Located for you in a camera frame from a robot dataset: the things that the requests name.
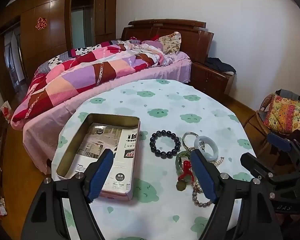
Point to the red paper decoration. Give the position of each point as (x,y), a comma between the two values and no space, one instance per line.
(41,23)

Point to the colourful patterned cushion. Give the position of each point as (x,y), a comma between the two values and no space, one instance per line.
(285,112)

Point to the wooden nightstand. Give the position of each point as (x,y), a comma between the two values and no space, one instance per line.
(210,82)

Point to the bed with pink sheet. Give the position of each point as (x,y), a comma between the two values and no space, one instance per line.
(52,120)

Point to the wooden chair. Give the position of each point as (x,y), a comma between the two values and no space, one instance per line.
(255,122)

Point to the green jade bangle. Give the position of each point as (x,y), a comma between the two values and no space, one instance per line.
(178,160)

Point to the rectangular metal tin box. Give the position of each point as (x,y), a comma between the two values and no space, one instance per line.
(72,140)

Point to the bronze coin pendant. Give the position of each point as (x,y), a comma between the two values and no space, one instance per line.
(181,186)

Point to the thin silver bangle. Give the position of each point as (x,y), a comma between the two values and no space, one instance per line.
(190,133)

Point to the printed paper liner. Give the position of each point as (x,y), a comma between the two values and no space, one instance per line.
(120,160)

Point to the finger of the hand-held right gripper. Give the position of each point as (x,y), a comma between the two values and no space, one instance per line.
(277,140)
(255,163)

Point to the dark clothes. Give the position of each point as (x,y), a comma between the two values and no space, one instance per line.
(220,65)

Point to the frosted glass door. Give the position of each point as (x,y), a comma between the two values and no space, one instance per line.
(81,22)

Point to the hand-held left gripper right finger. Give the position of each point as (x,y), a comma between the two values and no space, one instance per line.
(205,177)

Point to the patchwork quilt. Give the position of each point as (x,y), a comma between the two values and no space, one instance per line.
(90,75)

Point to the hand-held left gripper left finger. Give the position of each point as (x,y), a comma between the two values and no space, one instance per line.
(100,177)

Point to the lilac pillow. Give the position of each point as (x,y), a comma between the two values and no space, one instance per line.
(152,44)

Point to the open doorway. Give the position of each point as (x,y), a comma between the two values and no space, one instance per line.
(13,57)

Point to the red and white bag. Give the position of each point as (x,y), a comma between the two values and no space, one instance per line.
(5,111)

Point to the wooden wardrobe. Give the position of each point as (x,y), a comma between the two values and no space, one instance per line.
(50,45)

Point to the white jade bangle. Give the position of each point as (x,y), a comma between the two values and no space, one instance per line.
(207,138)

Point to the floral pillow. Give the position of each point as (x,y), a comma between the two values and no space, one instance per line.
(171,42)

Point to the wooden headboard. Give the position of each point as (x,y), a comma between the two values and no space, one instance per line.
(195,42)

